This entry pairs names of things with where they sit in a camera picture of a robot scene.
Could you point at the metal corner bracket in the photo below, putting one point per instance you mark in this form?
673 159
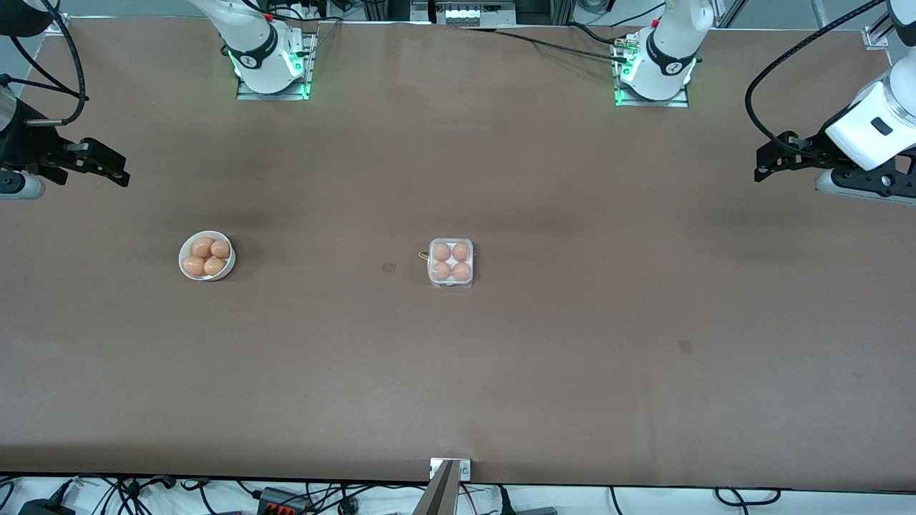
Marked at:
876 37

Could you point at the white ceramic bowl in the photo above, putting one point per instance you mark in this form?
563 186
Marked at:
231 265

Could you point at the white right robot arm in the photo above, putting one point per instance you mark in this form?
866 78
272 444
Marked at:
254 43

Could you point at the white terminal block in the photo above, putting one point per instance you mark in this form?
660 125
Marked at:
469 13

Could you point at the black orange connector box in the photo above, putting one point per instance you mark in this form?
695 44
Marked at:
283 499

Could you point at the metal table clamp bracket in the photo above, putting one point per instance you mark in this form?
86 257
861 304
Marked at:
465 469

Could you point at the black power adapter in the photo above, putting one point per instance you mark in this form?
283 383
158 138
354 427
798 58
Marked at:
43 508

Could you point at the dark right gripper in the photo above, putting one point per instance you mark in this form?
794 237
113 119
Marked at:
23 145

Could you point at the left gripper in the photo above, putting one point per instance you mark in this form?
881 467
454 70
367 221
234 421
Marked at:
814 148

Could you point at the black plug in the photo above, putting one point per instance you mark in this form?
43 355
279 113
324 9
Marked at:
505 502

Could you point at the clear plastic egg carton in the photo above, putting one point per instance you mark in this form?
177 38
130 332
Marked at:
451 284

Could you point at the grey camera pole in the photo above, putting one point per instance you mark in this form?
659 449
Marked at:
438 497

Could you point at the brown egg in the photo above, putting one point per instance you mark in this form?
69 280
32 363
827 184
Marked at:
220 249
461 271
461 252
193 266
214 266
441 271
202 247
441 252

